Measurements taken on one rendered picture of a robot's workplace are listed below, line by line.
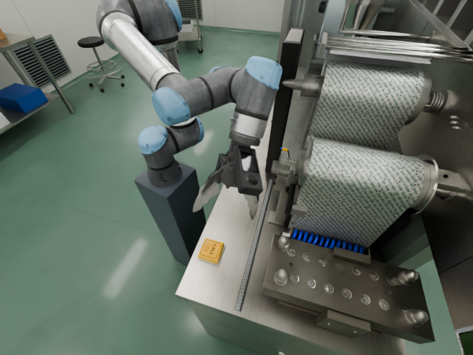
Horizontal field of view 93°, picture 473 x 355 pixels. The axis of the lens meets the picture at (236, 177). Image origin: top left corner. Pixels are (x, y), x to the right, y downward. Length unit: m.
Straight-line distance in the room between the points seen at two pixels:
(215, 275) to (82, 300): 1.33
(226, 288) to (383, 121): 0.68
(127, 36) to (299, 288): 0.75
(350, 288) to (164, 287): 1.33
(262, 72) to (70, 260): 1.98
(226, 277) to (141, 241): 1.28
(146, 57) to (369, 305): 0.79
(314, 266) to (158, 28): 0.82
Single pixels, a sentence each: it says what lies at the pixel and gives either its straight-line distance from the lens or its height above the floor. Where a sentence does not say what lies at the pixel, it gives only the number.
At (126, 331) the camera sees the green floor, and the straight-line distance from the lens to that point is 1.80.
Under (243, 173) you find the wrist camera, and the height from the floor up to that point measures 1.34.
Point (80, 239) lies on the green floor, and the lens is 2.23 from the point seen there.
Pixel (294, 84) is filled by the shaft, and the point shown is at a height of 1.34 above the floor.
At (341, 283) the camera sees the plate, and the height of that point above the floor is 1.03.
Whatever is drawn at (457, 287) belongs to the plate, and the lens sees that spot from 0.66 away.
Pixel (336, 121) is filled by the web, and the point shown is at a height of 1.27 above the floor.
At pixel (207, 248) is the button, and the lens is 0.81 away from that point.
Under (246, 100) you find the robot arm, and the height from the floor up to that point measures 1.43.
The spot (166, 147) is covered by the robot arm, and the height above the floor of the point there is 1.08.
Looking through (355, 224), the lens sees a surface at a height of 1.13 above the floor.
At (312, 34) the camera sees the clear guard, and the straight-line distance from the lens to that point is 1.47.
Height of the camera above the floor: 1.66
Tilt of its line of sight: 48 degrees down
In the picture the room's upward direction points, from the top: straight up
